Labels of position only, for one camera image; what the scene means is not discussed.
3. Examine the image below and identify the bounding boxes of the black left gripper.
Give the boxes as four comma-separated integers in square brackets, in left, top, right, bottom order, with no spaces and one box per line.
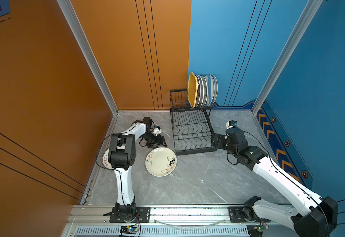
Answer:
[142,133,167,148]

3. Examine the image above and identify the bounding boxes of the cream floral plate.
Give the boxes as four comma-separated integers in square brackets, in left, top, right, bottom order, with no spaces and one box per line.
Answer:
[145,147,177,177]

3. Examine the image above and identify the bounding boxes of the orange sunburst plate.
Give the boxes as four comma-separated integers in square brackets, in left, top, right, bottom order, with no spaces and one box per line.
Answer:
[102,148,112,169]

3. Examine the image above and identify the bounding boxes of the blue striped plate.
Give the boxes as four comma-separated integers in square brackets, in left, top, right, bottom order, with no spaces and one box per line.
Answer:
[206,75,215,106]
[211,74,218,105]

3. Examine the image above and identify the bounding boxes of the red green rimmed plate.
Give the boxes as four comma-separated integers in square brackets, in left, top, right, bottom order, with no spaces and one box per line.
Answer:
[199,76,205,107]

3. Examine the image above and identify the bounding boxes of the green cloud pattern plate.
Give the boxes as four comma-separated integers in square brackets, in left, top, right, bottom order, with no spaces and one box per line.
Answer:
[203,76,209,107]

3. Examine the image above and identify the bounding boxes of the white plate red characters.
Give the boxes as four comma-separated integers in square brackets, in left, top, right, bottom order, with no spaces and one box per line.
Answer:
[196,75,203,107]

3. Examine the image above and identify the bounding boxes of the yellow woven square plate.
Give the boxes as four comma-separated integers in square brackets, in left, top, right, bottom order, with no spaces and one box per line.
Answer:
[187,72,198,108]

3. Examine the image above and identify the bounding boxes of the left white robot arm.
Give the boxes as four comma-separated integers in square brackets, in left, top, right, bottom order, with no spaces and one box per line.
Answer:
[102,117,167,209]

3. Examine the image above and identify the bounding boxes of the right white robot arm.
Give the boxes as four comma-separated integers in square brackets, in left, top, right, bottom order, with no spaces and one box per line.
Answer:
[211,124,338,237]

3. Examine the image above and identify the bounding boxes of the green circuit board left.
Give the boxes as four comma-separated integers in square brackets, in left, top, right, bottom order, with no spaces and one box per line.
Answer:
[119,225,141,237]

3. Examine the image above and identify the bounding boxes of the green circuit board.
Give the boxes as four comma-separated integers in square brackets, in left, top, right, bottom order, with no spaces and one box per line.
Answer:
[119,225,141,237]
[247,225,270,237]

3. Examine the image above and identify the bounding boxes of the green circuit board right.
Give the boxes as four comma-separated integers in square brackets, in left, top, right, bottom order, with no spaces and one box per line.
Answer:
[247,225,270,237]

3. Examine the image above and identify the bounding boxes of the black wire dish rack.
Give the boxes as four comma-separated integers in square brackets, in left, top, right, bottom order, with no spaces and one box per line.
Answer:
[170,89,217,156]

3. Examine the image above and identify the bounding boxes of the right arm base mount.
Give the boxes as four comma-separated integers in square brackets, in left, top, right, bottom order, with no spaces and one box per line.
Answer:
[228,206,271,223]

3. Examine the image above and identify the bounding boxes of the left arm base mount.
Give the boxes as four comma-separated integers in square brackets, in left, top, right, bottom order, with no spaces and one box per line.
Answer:
[109,206,151,224]

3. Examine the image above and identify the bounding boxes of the aluminium front rail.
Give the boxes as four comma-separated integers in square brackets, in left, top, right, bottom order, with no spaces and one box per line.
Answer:
[61,204,321,237]

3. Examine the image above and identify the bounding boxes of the aluminium corner post left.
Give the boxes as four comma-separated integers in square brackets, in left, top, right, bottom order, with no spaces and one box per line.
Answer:
[57,0,118,116]

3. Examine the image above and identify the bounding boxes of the aluminium corner post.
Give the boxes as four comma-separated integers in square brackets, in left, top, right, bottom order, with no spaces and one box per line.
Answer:
[251,0,323,116]
[57,0,118,116]

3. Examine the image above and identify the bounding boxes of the aluminium corner post right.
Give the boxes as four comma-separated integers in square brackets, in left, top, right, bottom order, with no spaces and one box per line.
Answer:
[251,0,323,116]

